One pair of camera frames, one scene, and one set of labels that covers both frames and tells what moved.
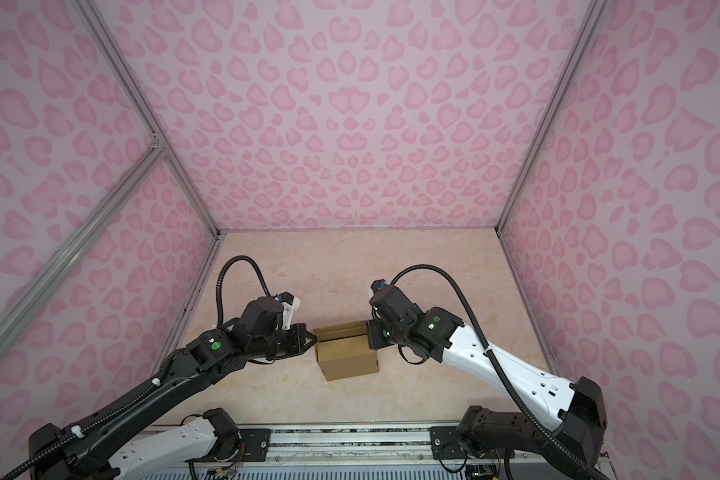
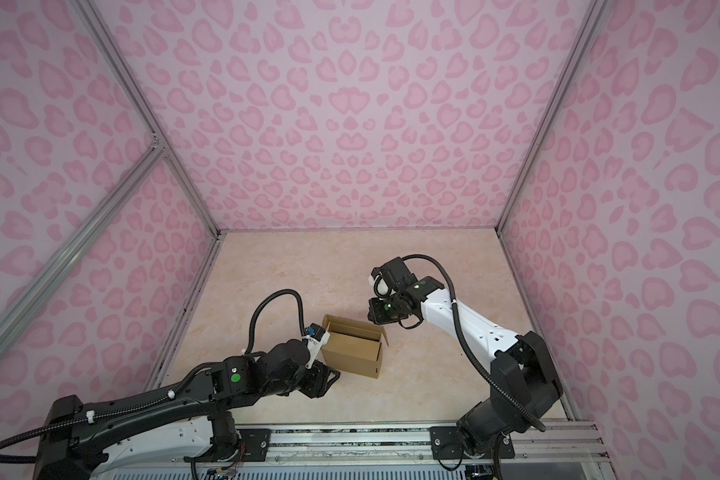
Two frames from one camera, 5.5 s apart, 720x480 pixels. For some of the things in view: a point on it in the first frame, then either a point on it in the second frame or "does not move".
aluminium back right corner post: [595, 11] does not move
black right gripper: [374, 341] → [376, 315]
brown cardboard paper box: [343, 351] does not move
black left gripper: [301, 344] → [322, 379]
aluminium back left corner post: [138, 97] does not move
